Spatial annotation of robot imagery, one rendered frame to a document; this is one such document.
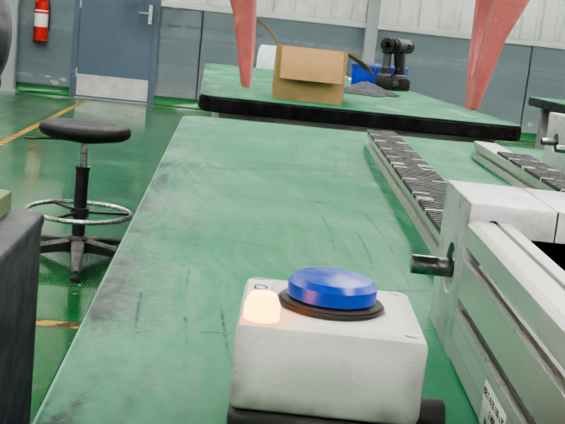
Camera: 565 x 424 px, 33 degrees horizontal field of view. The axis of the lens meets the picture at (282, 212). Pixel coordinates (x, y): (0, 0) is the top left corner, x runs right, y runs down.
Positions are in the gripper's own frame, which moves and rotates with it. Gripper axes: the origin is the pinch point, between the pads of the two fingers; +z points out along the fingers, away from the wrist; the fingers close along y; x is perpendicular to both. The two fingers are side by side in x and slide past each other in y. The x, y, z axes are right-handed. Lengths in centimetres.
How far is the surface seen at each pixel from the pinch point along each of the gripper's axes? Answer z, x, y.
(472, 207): 6.9, 12.2, 7.9
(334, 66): 3, 232, 8
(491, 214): 7.2, 12.2, 9.0
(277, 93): 13, 233, -8
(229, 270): 15.9, 28.4, -6.3
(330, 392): 12.8, -3.8, -0.1
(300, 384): 12.5, -3.8, -1.3
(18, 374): 29, 36, -24
